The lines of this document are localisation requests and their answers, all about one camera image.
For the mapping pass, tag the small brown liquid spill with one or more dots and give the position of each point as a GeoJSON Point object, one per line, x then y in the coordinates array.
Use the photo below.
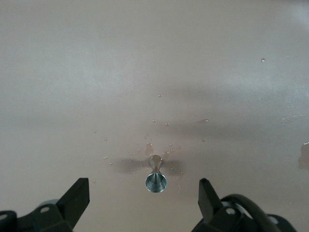
{"type": "Point", "coordinates": [149, 148]}

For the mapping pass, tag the clear glass cup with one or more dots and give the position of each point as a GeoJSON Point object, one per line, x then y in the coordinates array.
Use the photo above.
{"type": "Point", "coordinates": [155, 183]}

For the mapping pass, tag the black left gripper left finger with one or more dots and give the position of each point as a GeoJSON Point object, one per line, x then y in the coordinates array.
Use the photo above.
{"type": "Point", "coordinates": [74, 198]}

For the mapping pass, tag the large brown liquid puddle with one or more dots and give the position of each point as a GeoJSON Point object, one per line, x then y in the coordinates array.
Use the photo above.
{"type": "Point", "coordinates": [304, 157]}

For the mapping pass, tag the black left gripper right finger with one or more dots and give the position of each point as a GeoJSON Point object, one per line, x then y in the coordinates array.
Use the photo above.
{"type": "Point", "coordinates": [207, 200]}

